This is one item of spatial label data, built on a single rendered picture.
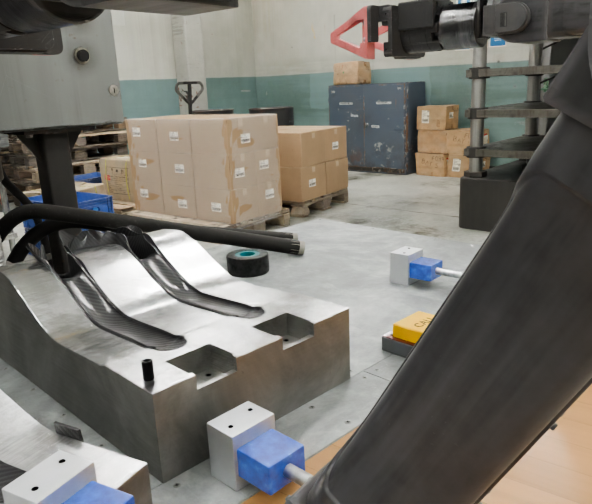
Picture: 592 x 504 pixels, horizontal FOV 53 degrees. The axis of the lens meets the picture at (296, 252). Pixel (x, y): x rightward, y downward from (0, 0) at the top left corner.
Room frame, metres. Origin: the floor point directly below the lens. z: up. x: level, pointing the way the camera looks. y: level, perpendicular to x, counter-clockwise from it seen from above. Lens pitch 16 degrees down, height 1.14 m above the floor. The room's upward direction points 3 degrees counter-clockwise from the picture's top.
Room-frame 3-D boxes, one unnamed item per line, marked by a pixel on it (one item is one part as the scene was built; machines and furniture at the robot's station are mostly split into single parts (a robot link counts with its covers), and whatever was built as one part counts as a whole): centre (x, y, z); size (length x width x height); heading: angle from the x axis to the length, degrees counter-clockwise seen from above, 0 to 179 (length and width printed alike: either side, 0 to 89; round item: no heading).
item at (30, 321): (0.73, 0.21, 0.87); 0.50 x 0.26 x 0.14; 44
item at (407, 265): (0.96, -0.23, 0.83); 0.13 x 0.05 x 0.05; 49
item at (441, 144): (7.23, -1.94, 0.42); 0.86 x 0.33 x 0.83; 47
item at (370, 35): (0.89, -0.11, 1.20); 0.09 x 0.07 x 0.07; 52
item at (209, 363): (0.52, 0.09, 0.87); 0.05 x 0.05 x 0.04; 44
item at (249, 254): (1.09, 0.09, 0.82); 0.08 x 0.08 x 0.04
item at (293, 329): (0.60, 0.02, 0.87); 0.05 x 0.05 x 0.04; 44
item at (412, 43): (0.87, -0.19, 1.20); 0.10 x 0.07 x 0.07; 142
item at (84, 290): (0.71, 0.21, 0.92); 0.35 x 0.16 x 0.09; 44
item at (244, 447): (0.44, 0.02, 0.83); 0.13 x 0.05 x 0.05; 45
